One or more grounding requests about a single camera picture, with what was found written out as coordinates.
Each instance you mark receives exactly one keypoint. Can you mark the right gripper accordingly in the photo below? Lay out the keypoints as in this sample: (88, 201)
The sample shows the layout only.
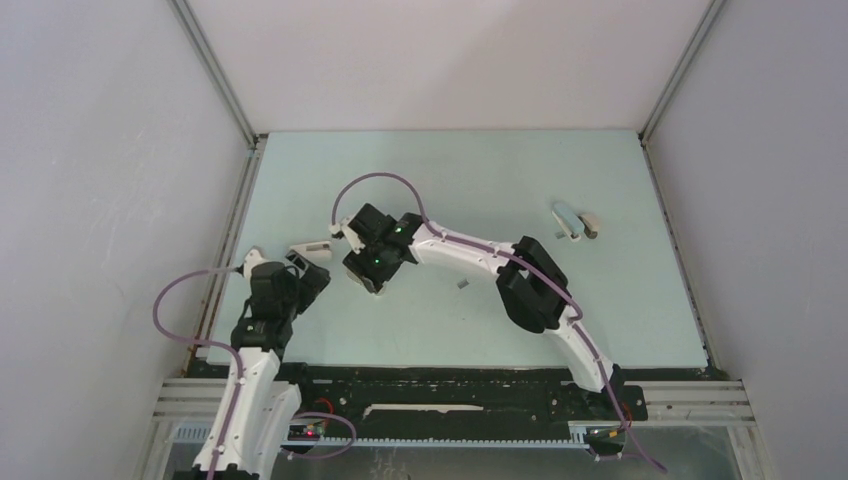
(361, 263)

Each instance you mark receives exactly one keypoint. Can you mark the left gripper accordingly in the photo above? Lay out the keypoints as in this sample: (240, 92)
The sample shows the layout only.
(311, 282)

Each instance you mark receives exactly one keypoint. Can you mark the white stapler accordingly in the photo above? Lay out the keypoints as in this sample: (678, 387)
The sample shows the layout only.
(315, 252)

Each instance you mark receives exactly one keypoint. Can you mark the light blue stapler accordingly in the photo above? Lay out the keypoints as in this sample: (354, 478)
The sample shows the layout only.
(568, 220)

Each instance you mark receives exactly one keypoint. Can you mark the beige brown stapler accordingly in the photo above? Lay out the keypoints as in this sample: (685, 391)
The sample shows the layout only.
(591, 225)

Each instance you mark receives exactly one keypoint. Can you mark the olive green stapler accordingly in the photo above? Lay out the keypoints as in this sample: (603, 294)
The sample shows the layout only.
(370, 286)

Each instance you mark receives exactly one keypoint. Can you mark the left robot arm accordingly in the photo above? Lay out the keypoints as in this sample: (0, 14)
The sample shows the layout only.
(253, 413)

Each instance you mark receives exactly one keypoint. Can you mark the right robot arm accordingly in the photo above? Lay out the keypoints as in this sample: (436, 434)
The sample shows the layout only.
(531, 286)

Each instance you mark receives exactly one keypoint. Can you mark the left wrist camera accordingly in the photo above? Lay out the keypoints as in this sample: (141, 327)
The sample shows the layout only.
(253, 258)

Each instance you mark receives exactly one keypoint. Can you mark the left aluminium frame post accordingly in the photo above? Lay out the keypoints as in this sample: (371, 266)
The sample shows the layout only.
(204, 50)

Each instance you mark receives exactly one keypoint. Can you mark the aluminium frame post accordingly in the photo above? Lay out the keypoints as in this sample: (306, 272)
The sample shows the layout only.
(204, 50)
(686, 60)

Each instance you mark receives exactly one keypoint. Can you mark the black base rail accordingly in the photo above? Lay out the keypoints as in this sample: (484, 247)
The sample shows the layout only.
(457, 404)

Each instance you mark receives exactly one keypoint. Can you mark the right aluminium frame post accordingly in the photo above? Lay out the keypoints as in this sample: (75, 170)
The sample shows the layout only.
(686, 60)

